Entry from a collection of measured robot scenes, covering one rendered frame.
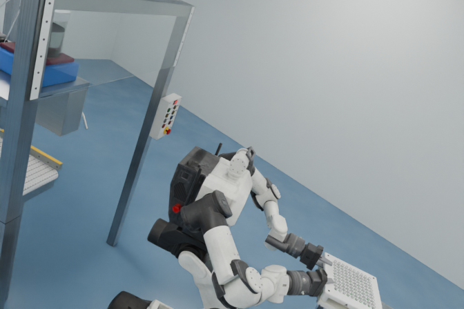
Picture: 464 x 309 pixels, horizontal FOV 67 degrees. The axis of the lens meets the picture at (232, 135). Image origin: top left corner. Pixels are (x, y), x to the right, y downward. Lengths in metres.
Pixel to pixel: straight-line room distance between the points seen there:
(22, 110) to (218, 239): 0.73
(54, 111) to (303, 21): 3.38
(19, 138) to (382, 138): 3.64
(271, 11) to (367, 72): 1.39
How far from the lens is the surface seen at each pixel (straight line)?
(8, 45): 1.47
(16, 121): 1.29
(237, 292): 1.15
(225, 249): 1.15
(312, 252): 1.59
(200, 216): 1.21
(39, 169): 1.74
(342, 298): 1.53
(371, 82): 4.19
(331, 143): 4.36
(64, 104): 1.52
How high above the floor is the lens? 1.94
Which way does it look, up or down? 23 degrees down
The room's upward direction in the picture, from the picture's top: 23 degrees clockwise
